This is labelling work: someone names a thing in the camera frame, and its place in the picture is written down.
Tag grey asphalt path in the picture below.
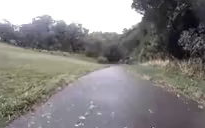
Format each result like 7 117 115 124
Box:
4 64 205 128

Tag distant row of trees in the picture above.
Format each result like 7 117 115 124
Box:
0 14 131 64

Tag grass verge with dry leaves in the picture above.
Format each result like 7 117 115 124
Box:
125 59 205 109

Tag grass slope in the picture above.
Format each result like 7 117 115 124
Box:
0 39 110 128

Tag dense wood of trees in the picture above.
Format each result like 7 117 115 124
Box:
118 0 205 73

